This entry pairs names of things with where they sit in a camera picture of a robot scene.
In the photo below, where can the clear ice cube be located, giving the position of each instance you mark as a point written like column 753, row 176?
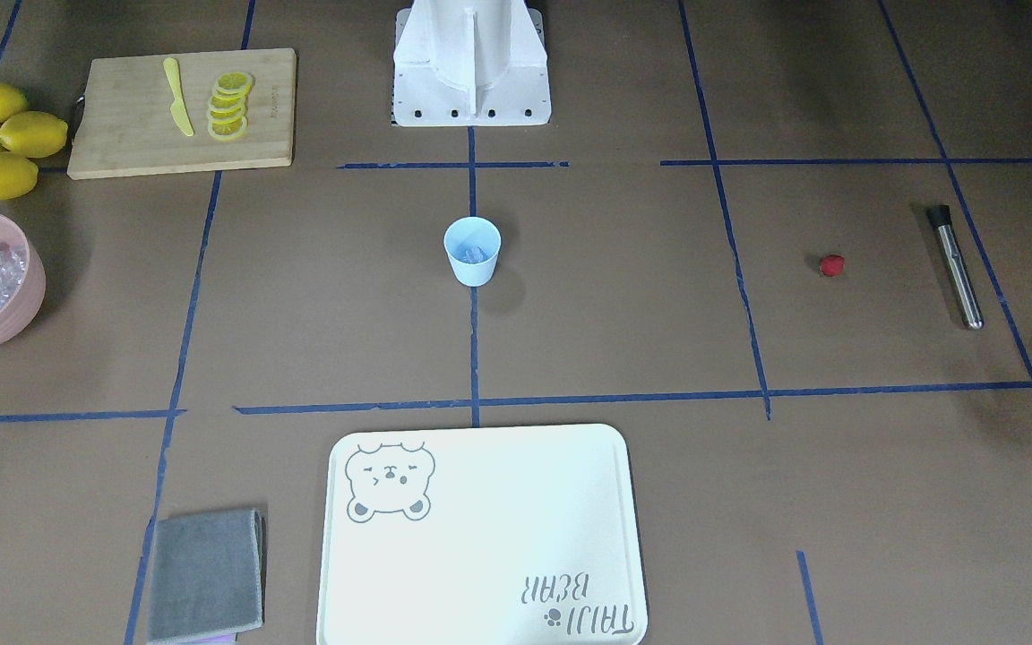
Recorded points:
column 478, row 254
column 462, row 255

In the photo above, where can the red strawberry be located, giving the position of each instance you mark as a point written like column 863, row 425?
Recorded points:
column 832, row 265

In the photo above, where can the light blue plastic cup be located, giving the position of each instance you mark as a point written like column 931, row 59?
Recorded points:
column 472, row 230

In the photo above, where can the cream bear serving tray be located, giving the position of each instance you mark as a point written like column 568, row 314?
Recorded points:
column 497, row 535

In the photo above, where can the lemon slice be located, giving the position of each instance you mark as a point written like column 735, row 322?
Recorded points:
column 227, row 131
column 233, row 84
column 225, row 115
column 222, row 103

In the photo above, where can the grey folded cloth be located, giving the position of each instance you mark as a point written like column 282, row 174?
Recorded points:
column 206, row 578

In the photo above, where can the yellow plastic knife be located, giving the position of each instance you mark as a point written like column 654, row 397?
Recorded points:
column 177, row 108

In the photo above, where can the bamboo cutting board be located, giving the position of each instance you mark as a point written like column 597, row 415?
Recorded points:
column 127, row 128

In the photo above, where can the steel muddler black tip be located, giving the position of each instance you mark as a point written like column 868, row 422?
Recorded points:
column 939, row 219

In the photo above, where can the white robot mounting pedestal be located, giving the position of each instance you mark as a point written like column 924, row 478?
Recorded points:
column 470, row 63

